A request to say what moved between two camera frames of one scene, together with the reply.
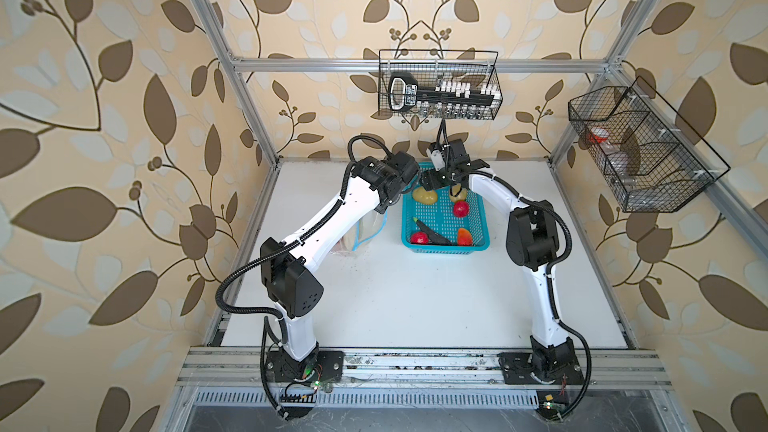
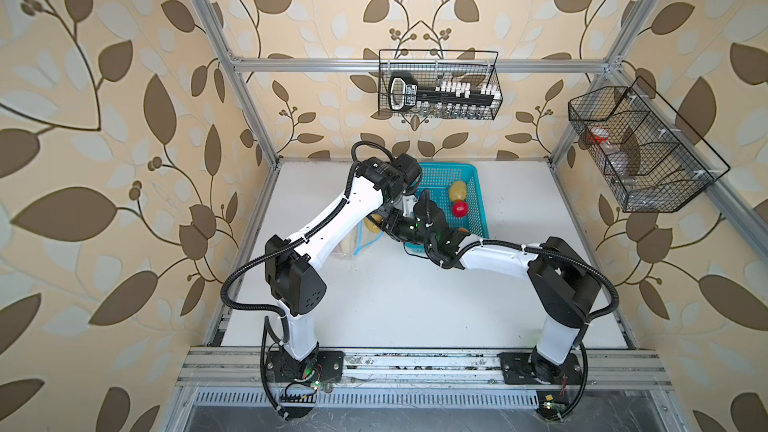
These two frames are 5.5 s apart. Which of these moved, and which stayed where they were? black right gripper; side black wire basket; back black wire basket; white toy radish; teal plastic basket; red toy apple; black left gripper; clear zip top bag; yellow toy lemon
Moved: black right gripper; white toy radish; yellow toy lemon
Stayed: red toy apple; teal plastic basket; clear zip top bag; back black wire basket; side black wire basket; black left gripper
